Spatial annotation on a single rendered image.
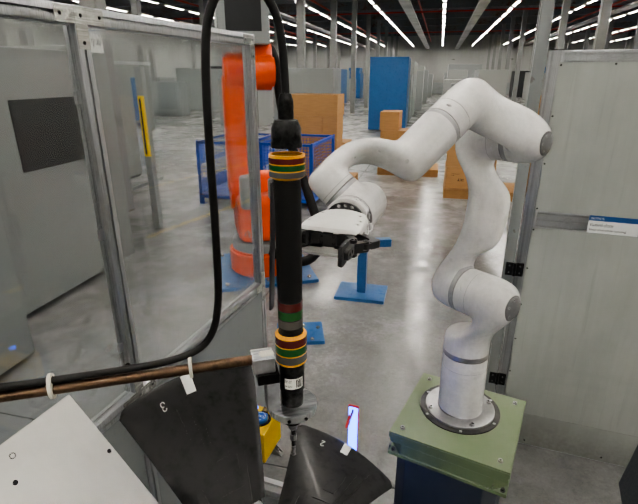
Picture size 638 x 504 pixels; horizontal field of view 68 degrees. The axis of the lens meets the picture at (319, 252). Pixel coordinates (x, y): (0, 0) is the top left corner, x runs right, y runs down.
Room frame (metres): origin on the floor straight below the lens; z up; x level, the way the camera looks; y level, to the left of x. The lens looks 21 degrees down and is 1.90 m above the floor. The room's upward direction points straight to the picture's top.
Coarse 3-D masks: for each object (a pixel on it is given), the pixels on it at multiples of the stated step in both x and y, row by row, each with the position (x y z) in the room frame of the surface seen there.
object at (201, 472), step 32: (224, 384) 0.67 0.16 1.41; (128, 416) 0.60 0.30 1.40; (160, 416) 0.61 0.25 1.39; (192, 416) 0.62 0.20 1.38; (224, 416) 0.63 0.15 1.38; (256, 416) 0.64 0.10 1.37; (160, 448) 0.58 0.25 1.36; (192, 448) 0.59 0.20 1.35; (224, 448) 0.59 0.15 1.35; (256, 448) 0.60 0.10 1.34; (192, 480) 0.56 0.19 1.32; (224, 480) 0.56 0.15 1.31; (256, 480) 0.57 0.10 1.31
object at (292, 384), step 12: (288, 96) 0.56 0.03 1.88; (288, 108) 0.56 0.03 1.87; (276, 120) 0.56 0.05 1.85; (288, 120) 0.55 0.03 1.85; (276, 132) 0.55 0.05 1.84; (288, 132) 0.55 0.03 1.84; (300, 132) 0.56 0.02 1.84; (276, 144) 0.55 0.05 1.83; (288, 144) 0.55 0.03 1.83; (300, 144) 0.56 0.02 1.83; (288, 372) 0.55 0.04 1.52; (300, 372) 0.55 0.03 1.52; (288, 384) 0.55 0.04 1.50; (300, 384) 0.55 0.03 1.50; (288, 396) 0.55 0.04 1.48; (300, 396) 0.55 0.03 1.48
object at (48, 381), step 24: (216, 0) 0.54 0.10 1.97; (264, 0) 0.56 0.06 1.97; (288, 72) 0.56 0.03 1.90; (216, 192) 0.54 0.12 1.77; (216, 216) 0.54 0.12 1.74; (216, 240) 0.54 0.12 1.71; (216, 264) 0.54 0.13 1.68; (216, 288) 0.54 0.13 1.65; (216, 312) 0.53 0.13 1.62; (168, 360) 0.52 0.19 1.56; (0, 384) 0.47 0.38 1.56; (24, 384) 0.47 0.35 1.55; (48, 384) 0.48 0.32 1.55
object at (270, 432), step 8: (264, 424) 0.97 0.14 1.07; (272, 424) 0.97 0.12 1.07; (264, 432) 0.94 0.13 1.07; (272, 432) 0.97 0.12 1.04; (280, 432) 1.02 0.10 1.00; (264, 440) 0.93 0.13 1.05; (272, 440) 0.97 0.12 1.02; (264, 448) 0.93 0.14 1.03; (272, 448) 0.97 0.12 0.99; (264, 456) 0.93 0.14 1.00
